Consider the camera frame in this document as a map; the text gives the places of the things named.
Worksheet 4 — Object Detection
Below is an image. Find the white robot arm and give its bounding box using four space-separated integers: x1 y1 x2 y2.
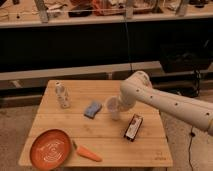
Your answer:
119 71 213 136

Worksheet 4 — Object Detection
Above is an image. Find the black chocolate bar box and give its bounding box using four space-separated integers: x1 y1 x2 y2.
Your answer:
124 114 143 142

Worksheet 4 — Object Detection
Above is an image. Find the blue sponge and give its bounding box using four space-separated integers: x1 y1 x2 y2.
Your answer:
84 101 102 119

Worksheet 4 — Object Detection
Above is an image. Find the wooden folding table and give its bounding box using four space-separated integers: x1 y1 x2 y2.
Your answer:
19 80 173 168

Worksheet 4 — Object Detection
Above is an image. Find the clear plastic bottle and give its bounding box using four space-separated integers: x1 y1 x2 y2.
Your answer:
55 82 70 108

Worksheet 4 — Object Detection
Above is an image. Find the orange carrot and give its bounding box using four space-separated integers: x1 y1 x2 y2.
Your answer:
73 143 102 162

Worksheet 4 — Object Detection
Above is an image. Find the orange plate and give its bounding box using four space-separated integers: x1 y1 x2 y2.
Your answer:
29 129 72 171

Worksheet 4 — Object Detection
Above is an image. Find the long wooden workbench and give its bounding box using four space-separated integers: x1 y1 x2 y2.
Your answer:
0 0 213 28

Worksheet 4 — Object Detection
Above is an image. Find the black power cable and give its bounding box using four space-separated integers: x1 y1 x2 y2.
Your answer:
186 124 198 171

